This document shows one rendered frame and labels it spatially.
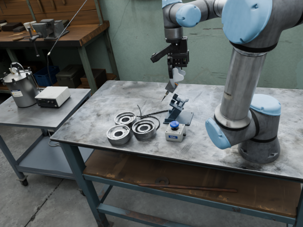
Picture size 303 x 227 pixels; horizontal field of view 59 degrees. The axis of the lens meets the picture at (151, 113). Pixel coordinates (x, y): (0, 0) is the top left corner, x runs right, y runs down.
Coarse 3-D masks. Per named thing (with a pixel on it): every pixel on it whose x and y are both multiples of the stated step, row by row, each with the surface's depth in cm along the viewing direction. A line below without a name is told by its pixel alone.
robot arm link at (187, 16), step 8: (200, 0) 95; (176, 8) 94; (184, 8) 90; (192, 8) 90; (200, 8) 93; (176, 16) 94; (184, 16) 90; (192, 16) 91; (200, 16) 92; (184, 24) 92; (192, 24) 92
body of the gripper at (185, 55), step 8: (168, 40) 107; (176, 40) 106; (184, 40) 106; (176, 48) 109; (184, 48) 108; (168, 56) 110; (176, 56) 109; (184, 56) 108; (176, 64) 112; (184, 64) 110
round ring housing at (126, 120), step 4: (124, 112) 133; (128, 112) 133; (132, 112) 132; (116, 116) 131; (120, 116) 133; (128, 116) 132; (116, 120) 130; (120, 120) 130; (124, 120) 132; (128, 120) 132; (136, 120) 129; (116, 124) 127; (120, 124) 125; (124, 124) 125; (128, 124) 125; (132, 124) 127
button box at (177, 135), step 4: (180, 124) 117; (184, 124) 117; (168, 128) 116; (172, 128) 115; (176, 128) 115; (180, 128) 115; (184, 128) 117; (168, 132) 114; (172, 132) 114; (176, 132) 113; (180, 132) 113; (184, 132) 118; (168, 136) 115; (172, 136) 114; (176, 136) 113; (180, 136) 113; (168, 140) 117; (172, 140) 116; (176, 140) 115; (180, 140) 114
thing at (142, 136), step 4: (140, 120) 125; (144, 120) 126; (148, 120) 125; (136, 124) 125; (144, 124) 124; (152, 124) 123; (132, 128) 121; (140, 128) 123; (144, 128) 125; (148, 128) 121; (136, 132) 118; (148, 132) 117; (152, 132) 119; (136, 136) 120; (140, 136) 118; (144, 136) 118; (148, 136) 118
